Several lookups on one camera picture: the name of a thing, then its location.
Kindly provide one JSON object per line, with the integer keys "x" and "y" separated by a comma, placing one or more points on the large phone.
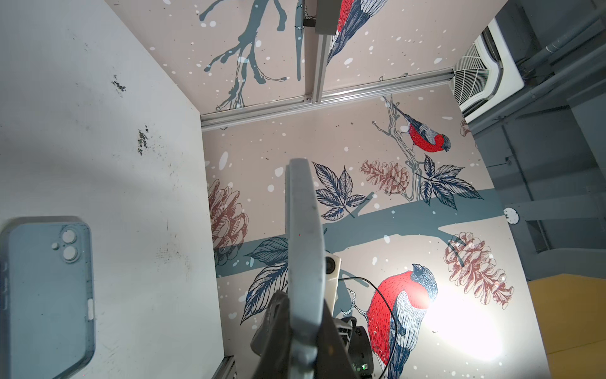
{"x": 47, "y": 297}

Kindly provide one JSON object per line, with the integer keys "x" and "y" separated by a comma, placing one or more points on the small phone light case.
{"x": 306, "y": 268}

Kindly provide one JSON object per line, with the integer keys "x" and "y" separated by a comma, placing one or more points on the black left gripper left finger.
{"x": 272, "y": 340}

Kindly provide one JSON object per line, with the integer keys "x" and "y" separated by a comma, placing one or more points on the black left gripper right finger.
{"x": 333, "y": 340}

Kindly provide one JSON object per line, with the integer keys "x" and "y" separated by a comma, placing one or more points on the ceiling air conditioner unit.
{"x": 486, "y": 75}

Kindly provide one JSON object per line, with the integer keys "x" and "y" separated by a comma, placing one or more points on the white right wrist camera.
{"x": 333, "y": 266}

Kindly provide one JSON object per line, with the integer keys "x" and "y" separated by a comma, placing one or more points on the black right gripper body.
{"x": 357, "y": 346}

